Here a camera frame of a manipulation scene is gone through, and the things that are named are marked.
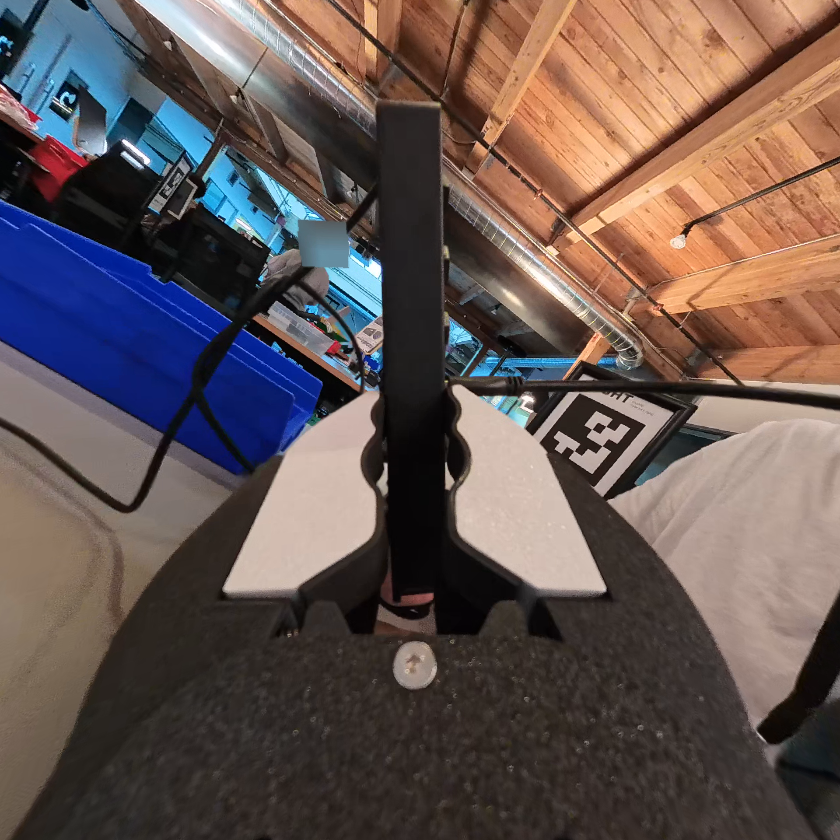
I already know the black framed marker sign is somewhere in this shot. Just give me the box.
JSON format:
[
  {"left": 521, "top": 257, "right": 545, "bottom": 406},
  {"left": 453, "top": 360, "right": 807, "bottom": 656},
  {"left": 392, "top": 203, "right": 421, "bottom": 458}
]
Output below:
[{"left": 525, "top": 363, "right": 698, "bottom": 500}]

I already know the thin black cable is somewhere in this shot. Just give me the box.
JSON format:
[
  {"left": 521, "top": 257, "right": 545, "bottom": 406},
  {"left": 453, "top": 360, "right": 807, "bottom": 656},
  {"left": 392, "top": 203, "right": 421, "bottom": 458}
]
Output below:
[{"left": 448, "top": 374, "right": 840, "bottom": 412}]

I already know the blue plastic bin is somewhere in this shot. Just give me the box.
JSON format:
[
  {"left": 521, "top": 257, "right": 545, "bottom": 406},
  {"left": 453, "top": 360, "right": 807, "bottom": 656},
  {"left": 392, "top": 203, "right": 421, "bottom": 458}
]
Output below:
[{"left": 0, "top": 200, "right": 324, "bottom": 475}]

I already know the red chair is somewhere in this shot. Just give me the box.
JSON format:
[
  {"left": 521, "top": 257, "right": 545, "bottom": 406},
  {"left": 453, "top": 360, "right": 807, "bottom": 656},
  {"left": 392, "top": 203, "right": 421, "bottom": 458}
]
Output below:
[{"left": 29, "top": 134, "right": 89, "bottom": 191}]

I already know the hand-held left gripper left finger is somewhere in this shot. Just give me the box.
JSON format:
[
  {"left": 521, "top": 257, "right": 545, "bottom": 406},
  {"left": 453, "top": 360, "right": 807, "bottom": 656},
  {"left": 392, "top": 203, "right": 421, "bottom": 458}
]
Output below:
[{"left": 222, "top": 391, "right": 391, "bottom": 634}]

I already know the black port hub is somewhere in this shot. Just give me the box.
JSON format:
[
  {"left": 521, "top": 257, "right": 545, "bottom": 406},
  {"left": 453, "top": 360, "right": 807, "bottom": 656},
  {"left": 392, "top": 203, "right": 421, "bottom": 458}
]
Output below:
[{"left": 375, "top": 98, "right": 450, "bottom": 608}]

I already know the black strap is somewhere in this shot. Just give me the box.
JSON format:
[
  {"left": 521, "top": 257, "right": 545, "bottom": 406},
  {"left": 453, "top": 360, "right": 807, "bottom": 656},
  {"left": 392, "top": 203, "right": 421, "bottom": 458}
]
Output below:
[{"left": 758, "top": 591, "right": 840, "bottom": 746}]

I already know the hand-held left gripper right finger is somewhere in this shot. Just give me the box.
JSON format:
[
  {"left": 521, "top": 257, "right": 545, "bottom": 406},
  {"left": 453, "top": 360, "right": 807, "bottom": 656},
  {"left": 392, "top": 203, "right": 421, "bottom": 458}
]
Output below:
[{"left": 435, "top": 382, "right": 608, "bottom": 634}]

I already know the person's white shirt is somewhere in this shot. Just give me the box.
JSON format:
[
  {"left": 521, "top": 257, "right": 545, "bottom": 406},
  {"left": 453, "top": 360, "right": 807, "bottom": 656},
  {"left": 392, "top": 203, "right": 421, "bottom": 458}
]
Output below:
[{"left": 607, "top": 419, "right": 840, "bottom": 742}]

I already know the wooden table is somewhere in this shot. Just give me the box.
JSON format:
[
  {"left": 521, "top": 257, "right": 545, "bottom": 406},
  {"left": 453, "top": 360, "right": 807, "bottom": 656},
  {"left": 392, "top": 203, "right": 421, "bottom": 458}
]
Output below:
[{"left": 252, "top": 314, "right": 368, "bottom": 393}]

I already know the black ribbed plug cable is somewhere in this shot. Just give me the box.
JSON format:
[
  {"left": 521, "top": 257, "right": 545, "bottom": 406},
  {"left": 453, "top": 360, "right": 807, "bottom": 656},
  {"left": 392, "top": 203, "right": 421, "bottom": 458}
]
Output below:
[{"left": 0, "top": 184, "right": 382, "bottom": 516}]

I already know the grey desk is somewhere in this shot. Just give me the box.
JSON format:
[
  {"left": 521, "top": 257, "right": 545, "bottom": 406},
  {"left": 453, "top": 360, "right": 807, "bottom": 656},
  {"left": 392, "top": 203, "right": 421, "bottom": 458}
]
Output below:
[{"left": 0, "top": 341, "right": 290, "bottom": 840}]

